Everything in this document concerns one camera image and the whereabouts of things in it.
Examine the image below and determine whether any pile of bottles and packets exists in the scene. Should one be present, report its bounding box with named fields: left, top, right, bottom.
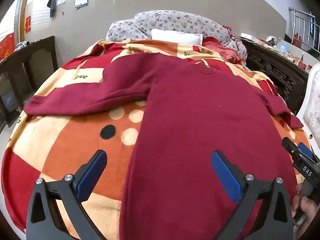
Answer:
left=240, top=32, right=313, bottom=72

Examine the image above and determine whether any hanging dark cloth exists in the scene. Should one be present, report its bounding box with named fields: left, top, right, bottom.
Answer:
left=47, top=0, right=57, bottom=18

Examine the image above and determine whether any metal stair railing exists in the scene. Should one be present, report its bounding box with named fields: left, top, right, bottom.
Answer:
left=287, top=6, right=320, bottom=63

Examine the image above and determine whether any grey floral quilt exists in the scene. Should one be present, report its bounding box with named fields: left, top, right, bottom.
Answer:
left=105, top=10, right=249, bottom=63

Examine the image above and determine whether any large red wall poster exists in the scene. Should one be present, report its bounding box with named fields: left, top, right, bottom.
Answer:
left=0, top=34, right=15, bottom=60

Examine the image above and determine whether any person's right hand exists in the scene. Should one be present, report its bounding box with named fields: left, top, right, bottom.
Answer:
left=291, top=184, right=320, bottom=230

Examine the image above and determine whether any white ornate chair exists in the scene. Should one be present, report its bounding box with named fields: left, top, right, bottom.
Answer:
left=296, top=62, right=320, bottom=153

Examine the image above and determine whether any maroon sweater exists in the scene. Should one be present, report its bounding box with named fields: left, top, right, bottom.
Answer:
left=24, top=52, right=304, bottom=240

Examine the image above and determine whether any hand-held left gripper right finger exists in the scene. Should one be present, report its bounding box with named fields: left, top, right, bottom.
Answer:
left=211, top=150, right=293, bottom=240

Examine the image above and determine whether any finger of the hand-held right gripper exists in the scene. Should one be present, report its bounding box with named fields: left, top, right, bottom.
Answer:
left=297, top=142, right=314, bottom=160
left=282, top=137, right=299, bottom=157

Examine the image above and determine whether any red pillow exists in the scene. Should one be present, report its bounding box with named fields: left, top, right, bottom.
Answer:
left=202, top=36, right=247, bottom=64

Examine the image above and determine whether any red orange patterned blanket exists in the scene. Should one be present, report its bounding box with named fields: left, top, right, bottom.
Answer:
left=0, top=39, right=313, bottom=240

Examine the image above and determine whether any white pillow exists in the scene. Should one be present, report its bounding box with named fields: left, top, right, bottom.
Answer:
left=151, top=29, right=204, bottom=46

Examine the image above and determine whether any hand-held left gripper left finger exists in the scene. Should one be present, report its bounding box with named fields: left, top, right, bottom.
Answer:
left=26, top=149, right=120, bottom=240

